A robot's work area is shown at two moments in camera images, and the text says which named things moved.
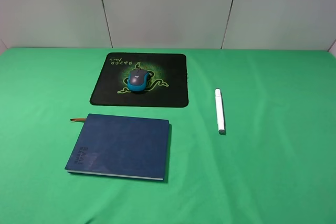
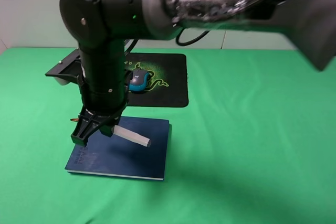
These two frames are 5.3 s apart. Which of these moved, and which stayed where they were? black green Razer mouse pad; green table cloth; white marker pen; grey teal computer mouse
Moved: white marker pen
Stayed: black green Razer mouse pad; grey teal computer mouse; green table cloth
